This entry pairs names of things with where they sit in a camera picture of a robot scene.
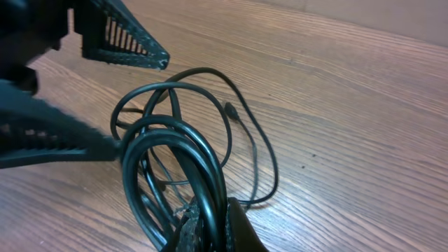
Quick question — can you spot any black usb cable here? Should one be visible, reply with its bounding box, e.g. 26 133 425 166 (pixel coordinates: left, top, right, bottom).
110 66 280 252

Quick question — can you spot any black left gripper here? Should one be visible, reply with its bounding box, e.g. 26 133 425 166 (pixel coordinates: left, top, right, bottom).
1 0 170 95

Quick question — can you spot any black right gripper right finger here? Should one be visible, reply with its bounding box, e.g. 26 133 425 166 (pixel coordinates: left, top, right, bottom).
225 197 268 252

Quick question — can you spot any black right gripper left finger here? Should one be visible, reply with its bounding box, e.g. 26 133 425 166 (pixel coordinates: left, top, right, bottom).
161 199 203 252

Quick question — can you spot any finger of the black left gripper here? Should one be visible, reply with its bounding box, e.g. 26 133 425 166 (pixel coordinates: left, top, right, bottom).
1 80 119 169

